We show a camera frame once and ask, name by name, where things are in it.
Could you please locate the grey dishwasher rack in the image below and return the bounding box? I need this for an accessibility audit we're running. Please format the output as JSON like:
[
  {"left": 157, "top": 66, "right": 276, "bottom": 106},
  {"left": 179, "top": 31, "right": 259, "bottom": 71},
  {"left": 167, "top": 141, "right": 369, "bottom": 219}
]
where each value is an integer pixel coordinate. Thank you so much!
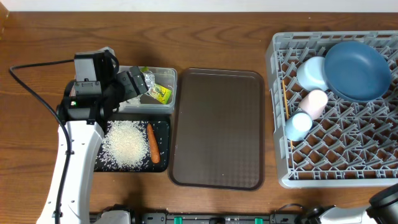
[{"left": 266, "top": 30, "right": 397, "bottom": 189}]

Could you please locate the light blue cup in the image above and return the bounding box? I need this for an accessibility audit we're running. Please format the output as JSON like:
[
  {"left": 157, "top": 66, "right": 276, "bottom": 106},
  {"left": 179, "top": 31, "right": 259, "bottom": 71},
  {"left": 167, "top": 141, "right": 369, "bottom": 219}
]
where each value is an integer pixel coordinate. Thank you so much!
[{"left": 285, "top": 112, "right": 313, "bottom": 141}]

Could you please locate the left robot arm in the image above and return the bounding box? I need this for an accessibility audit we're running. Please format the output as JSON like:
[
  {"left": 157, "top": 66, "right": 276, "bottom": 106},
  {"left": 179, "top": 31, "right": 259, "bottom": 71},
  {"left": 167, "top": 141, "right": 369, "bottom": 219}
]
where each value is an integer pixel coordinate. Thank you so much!
[{"left": 37, "top": 47, "right": 152, "bottom": 223}]

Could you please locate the pink cup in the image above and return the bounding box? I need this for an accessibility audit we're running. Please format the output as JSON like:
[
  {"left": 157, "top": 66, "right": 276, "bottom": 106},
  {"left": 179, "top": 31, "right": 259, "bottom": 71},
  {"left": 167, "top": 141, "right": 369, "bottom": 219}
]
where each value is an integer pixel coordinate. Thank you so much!
[{"left": 298, "top": 90, "right": 328, "bottom": 120}]

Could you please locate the black plastic tray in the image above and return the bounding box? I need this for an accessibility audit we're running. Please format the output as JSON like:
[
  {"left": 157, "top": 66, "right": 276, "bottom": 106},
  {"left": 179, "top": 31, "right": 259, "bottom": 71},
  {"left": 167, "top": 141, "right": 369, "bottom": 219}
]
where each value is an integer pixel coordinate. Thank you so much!
[{"left": 94, "top": 114, "right": 170, "bottom": 172}]

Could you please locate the wooden chopstick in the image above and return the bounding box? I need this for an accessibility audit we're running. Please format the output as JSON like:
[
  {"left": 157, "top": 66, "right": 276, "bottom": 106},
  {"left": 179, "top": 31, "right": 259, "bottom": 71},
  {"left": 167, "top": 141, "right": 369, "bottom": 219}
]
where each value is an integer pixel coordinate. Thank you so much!
[{"left": 282, "top": 80, "right": 294, "bottom": 150}]

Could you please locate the orange carrot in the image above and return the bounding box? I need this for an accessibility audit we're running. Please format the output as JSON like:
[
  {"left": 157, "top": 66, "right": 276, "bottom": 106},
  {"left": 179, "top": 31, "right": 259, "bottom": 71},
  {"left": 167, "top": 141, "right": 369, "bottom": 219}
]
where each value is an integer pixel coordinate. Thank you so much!
[{"left": 147, "top": 123, "right": 160, "bottom": 164}]

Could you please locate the foil snack wrapper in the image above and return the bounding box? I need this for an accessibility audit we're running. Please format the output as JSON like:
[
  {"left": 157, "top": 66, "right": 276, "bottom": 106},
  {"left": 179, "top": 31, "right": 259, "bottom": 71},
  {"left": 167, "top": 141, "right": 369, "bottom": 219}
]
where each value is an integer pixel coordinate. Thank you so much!
[{"left": 141, "top": 67, "right": 172, "bottom": 105}]

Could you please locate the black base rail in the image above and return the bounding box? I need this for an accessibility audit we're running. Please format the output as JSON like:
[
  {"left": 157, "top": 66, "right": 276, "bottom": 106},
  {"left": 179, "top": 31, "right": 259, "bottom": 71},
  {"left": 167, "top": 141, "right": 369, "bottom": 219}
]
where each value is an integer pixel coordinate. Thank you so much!
[{"left": 88, "top": 203, "right": 312, "bottom": 224}]

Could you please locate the clear plastic bin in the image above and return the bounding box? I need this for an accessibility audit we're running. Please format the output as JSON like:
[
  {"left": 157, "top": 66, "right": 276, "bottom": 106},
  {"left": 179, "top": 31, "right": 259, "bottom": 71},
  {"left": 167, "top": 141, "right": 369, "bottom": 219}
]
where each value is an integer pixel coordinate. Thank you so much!
[{"left": 119, "top": 67, "right": 178, "bottom": 114}]

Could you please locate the dark blue plate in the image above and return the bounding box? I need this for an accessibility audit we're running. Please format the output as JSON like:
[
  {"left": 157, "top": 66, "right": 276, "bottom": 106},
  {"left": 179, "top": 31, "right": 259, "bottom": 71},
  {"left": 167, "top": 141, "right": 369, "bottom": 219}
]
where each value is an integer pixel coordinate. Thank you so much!
[{"left": 323, "top": 41, "right": 392, "bottom": 103}]

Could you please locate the light blue bowl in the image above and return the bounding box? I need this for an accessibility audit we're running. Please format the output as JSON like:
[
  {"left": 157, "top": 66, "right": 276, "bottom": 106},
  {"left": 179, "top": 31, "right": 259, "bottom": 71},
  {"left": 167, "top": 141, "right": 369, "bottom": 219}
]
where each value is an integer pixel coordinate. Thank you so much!
[{"left": 297, "top": 57, "right": 328, "bottom": 91}]

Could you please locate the brown serving tray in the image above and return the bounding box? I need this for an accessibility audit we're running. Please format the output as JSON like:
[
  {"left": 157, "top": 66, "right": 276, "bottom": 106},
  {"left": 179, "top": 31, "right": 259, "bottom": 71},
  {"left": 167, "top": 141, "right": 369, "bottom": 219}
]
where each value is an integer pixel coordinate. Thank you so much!
[{"left": 169, "top": 68, "right": 265, "bottom": 191}]

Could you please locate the white cooked rice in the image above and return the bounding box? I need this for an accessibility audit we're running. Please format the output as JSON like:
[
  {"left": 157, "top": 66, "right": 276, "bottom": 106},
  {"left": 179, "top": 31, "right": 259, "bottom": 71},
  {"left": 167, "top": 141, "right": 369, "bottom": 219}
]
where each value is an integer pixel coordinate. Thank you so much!
[{"left": 96, "top": 121, "right": 149, "bottom": 171}]

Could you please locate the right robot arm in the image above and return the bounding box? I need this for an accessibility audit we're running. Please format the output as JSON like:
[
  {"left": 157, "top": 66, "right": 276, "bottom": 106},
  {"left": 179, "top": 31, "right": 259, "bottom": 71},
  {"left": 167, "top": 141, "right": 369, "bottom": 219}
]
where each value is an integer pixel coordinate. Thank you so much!
[{"left": 297, "top": 184, "right": 397, "bottom": 224}]

